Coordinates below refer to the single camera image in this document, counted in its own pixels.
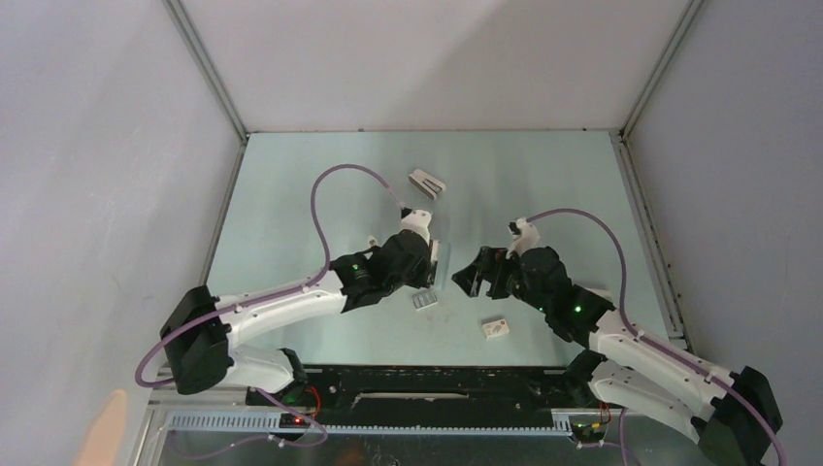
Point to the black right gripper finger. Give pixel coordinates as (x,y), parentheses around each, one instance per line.
(480,270)
(498,277)

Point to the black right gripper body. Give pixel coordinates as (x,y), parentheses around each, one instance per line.
(518,284)

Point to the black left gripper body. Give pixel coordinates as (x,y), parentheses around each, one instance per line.
(417,278)

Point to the staple tray with staples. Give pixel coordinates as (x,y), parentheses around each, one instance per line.
(424,299)

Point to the white staple box sleeve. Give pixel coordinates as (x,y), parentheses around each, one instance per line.
(495,328)

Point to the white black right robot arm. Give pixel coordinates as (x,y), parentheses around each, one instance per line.
(729,415)

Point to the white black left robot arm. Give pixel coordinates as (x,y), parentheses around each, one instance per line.
(206,338)

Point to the white staple remover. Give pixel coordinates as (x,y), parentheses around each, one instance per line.
(426,183)

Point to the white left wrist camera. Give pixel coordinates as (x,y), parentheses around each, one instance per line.
(416,221)

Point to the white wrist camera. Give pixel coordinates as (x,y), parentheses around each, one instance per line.
(416,221)
(525,235)

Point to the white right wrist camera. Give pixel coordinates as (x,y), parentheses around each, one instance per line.
(525,235)

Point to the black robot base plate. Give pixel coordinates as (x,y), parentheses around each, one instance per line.
(434,397)

